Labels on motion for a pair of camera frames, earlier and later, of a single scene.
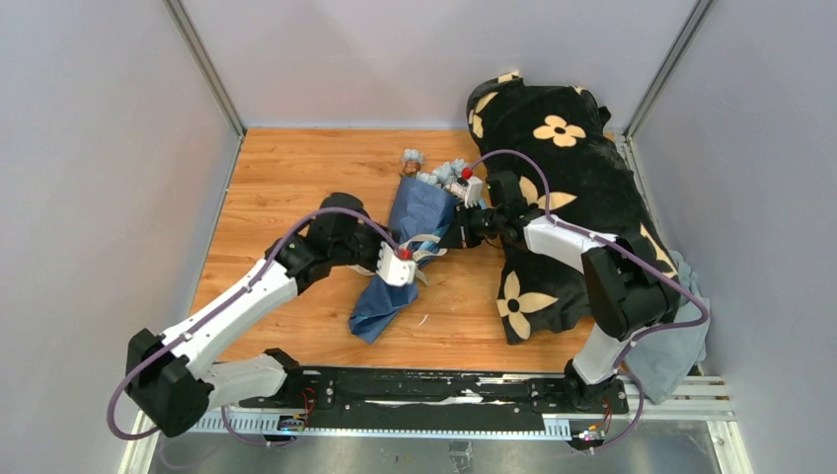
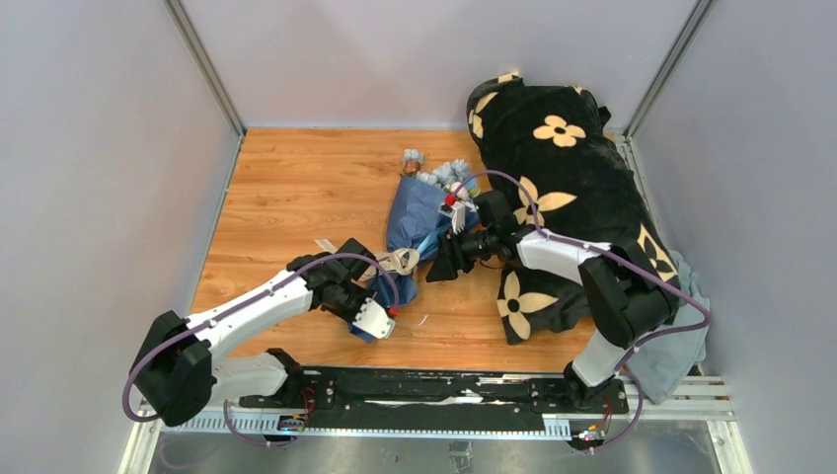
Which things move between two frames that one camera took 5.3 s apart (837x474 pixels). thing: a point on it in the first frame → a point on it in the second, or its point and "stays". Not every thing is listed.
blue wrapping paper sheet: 418,214 stays
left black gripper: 365,228 → 364,293
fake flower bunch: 413,160 stays
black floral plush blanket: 562,161 stays
